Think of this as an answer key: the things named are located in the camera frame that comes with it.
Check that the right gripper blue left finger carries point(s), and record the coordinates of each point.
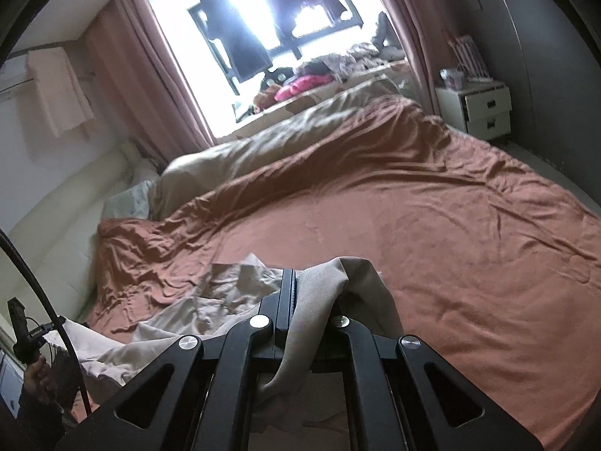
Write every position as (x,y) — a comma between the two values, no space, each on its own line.
(279,306)

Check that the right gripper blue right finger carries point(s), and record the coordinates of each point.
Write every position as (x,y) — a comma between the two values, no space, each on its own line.
(349,309)

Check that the beige jacket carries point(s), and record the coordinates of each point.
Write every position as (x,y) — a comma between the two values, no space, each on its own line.
(201,394)

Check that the dark hanging clothes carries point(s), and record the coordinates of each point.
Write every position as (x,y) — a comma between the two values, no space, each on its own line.
(251,33)

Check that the person's left hand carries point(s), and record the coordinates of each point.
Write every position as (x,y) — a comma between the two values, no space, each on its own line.
(39,389)

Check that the cream padded headboard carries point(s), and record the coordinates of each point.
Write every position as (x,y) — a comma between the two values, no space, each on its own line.
(58,237)

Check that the rust brown bed cover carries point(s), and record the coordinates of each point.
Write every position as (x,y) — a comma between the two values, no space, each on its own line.
(494,266)

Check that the olive beige duvet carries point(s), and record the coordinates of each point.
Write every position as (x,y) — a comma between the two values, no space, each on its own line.
(193,175)

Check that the pale green pillow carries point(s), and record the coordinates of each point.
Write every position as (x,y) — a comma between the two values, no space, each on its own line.
(132,203)

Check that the pink garment on sill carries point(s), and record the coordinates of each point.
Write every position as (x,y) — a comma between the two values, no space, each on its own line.
(301,85)

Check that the left pink curtain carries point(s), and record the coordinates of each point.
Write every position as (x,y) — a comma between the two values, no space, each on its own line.
(140,77)

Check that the pink curtain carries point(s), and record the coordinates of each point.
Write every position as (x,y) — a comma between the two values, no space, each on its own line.
(140,77)
(418,26)

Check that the pink towel on rack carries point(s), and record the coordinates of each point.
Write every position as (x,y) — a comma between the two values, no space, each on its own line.
(64,105)

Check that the white nightstand with drawers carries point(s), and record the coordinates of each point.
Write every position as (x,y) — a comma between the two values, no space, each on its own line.
(479,109)

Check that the dark grey wardrobe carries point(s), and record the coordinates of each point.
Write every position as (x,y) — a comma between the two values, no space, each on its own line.
(553,78)

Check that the right pink curtain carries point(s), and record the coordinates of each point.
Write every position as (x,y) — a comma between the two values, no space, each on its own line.
(418,26)

